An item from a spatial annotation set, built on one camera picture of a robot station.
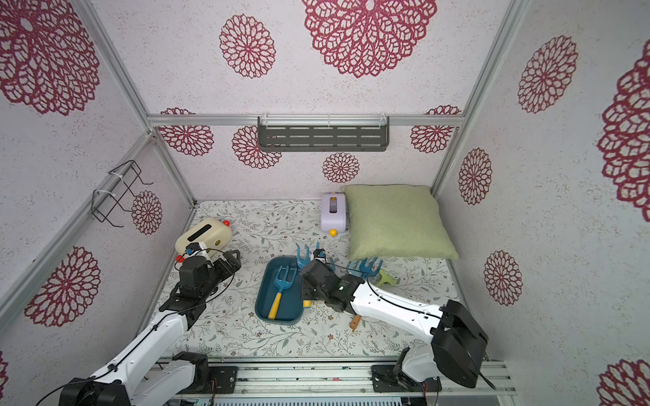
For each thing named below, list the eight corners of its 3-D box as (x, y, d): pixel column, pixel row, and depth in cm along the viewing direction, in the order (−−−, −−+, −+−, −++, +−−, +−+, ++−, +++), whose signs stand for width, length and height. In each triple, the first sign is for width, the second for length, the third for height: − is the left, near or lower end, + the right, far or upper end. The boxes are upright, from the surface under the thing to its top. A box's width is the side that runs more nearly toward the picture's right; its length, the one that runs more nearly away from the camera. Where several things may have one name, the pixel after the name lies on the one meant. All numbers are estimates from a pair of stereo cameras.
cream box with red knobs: (180, 262, 102) (168, 248, 94) (181, 241, 109) (170, 226, 101) (233, 248, 106) (226, 234, 98) (231, 229, 113) (224, 214, 105)
